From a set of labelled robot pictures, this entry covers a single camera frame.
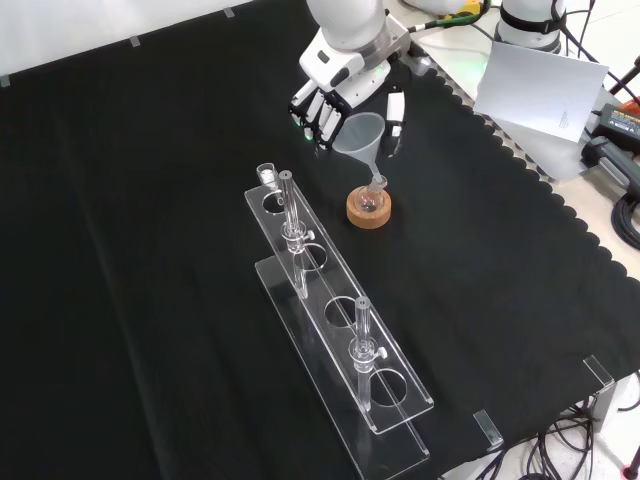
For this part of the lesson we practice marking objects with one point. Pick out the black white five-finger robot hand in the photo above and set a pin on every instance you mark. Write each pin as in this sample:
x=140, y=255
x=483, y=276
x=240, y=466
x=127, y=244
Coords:
x=345, y=70

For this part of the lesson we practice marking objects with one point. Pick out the clear plastic funnel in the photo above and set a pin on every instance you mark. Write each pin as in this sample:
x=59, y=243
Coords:
x=360, y=137

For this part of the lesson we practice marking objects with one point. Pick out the clear glass round-bottom flask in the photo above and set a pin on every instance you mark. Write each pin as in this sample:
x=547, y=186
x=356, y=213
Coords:
x=369, y=201

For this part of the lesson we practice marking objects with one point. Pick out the clear acrylic funnel stand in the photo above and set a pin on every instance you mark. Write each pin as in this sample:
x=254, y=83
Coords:
x=350, y=350

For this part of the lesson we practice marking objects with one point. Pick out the small clear glass beaker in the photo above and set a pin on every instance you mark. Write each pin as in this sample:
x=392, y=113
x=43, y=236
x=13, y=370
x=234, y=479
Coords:
x=266, y=175

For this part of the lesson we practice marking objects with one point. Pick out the yellow stop button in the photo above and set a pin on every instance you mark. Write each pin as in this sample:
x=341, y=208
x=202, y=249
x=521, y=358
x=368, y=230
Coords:
x=470, y=6

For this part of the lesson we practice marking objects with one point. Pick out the pale white board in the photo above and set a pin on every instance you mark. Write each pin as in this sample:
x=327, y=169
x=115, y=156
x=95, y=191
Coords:
x=540, y=90

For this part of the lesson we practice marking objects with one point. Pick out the black bench cloth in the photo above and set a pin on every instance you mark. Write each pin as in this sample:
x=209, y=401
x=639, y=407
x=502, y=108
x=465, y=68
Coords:
x=150, y=250

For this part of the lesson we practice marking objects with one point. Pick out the black power adapter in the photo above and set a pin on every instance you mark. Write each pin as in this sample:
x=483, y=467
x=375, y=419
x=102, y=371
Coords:
x=620, y=122

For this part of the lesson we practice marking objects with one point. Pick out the silver wrist mount block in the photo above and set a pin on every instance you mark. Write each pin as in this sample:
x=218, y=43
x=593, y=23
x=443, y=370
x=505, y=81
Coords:
x=405, y=42

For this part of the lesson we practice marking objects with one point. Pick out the grey metal bench bracket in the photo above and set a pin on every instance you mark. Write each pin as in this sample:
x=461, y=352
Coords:
x=604, y=402

